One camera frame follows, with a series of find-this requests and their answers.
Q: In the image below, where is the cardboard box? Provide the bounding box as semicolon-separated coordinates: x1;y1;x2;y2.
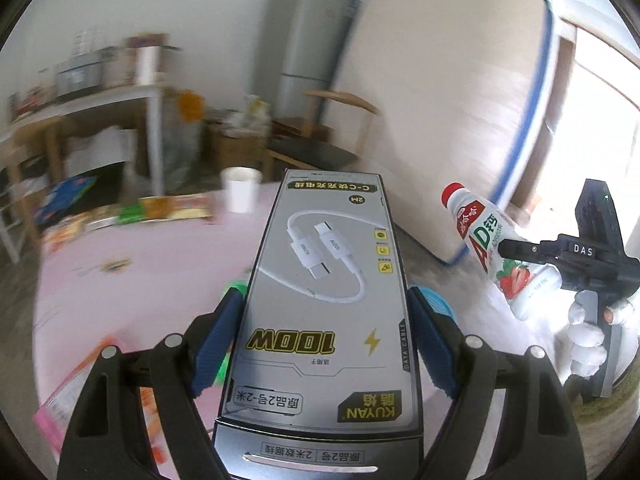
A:
207;120;266;176

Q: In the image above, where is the white table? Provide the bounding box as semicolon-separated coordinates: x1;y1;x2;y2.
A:
0;85;171;196

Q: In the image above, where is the green foil packet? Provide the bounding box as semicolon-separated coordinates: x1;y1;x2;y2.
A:
117;201;146;225

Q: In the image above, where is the white plastic bag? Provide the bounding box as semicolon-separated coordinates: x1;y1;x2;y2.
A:
220;95;273;138

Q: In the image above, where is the gold carton box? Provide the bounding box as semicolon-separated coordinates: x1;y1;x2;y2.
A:
82;207;121;231

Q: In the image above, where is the white bottle with red cap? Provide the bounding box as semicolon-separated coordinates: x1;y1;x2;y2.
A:
441;182;563;321

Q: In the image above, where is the black seat wooden chair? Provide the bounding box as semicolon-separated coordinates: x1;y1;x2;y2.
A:
0;150;131;266

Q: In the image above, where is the orange and white snack packet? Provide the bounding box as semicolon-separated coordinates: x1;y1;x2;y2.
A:
172;192;213;220

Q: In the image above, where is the grey appliance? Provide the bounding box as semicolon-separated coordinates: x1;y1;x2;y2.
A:
52;55;101;102

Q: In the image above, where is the blue snack bag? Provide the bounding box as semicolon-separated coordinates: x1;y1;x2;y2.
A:
37;176;98;221

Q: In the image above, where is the yellow snack packet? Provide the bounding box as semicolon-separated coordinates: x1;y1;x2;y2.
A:
140;196;176;221

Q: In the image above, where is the light wooden chair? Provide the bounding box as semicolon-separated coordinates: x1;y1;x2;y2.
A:
262;89;381;181

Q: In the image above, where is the beige mattress with blue edge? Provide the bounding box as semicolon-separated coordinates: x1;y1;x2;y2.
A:
332;0;556;266

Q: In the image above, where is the grey charging cable box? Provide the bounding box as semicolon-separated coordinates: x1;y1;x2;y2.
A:
210;169;425;480

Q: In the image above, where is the pink and orange packet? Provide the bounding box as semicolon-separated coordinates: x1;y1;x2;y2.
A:
32;342;171;471

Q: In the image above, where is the white paper cup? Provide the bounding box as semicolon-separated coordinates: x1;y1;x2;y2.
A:
221;166;261;214

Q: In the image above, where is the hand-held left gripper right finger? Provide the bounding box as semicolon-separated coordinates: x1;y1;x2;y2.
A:
407;286;588;480

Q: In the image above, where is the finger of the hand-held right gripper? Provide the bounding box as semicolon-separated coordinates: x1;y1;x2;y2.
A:
500;239;558;264

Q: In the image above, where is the person's right hand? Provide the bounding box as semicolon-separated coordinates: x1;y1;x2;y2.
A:
567;290;640;378

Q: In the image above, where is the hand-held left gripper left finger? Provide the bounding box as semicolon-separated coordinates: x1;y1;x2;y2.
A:
57;287;246;480

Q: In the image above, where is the white storage box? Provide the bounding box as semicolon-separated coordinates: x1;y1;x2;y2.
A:
65;130;138;173

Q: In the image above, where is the yellow plastic bag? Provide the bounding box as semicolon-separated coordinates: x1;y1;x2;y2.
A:
177;92;203;123

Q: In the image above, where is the silver refrigerator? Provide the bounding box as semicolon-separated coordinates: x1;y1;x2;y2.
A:
265;0;361;126

